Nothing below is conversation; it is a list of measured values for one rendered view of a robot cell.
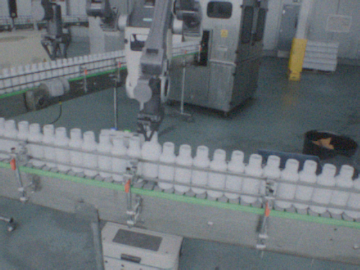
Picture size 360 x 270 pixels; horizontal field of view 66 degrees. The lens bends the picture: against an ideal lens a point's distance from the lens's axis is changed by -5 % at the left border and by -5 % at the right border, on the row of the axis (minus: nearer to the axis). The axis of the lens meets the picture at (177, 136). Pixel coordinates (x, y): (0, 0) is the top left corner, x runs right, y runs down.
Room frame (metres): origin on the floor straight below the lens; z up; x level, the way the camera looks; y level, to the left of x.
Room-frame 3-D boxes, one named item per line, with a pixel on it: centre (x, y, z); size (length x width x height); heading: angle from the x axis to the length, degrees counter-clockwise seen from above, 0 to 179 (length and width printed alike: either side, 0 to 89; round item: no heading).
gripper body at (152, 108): (0.92, 0.09, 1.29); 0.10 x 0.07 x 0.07; 169
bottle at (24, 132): (1.02, 0.60, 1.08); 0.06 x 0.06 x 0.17
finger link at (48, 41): (1.13, 0.49, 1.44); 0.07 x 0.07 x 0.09; 79
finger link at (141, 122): (0.90, 0.09, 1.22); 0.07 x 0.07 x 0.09; 79
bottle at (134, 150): (0.92, 0.14, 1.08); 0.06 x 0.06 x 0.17
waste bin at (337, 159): (2.26, -1.33, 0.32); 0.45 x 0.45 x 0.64
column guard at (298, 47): (8.01, -3.13, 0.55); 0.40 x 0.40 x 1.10; 79
